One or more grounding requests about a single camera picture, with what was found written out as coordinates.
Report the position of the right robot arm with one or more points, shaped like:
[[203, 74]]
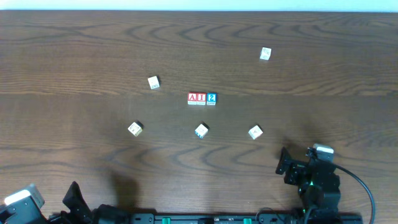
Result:
[[320, 202]]

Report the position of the red letter I block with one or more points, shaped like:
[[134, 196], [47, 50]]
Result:
[[201, 98]]

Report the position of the white block far right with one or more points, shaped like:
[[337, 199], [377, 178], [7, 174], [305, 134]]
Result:
[[265, 53]]

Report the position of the white block red Q side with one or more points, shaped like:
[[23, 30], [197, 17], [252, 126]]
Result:
[[255, 132]]

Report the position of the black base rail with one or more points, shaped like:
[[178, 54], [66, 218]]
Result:
[[262, 218]]

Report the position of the blue number 2 block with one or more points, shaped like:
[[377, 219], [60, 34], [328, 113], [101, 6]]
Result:
[[211, 99]]

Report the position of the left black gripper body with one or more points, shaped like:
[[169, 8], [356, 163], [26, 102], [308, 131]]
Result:
[[66, 213]]

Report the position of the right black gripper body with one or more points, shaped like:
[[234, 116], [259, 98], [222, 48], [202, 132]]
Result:
[[294, 171]]

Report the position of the white block yellow picture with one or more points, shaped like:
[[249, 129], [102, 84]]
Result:
[[135, 128]]

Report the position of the red letter A block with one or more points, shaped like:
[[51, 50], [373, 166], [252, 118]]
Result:
[[192, 98]]

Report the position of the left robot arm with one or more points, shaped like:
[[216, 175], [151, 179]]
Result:
[[102, 214]]

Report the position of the plain white wooden block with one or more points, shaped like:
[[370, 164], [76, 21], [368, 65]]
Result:
[[153, 82]]

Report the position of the white block blue side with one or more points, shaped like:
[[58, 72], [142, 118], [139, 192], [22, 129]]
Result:
[[201, 130]]

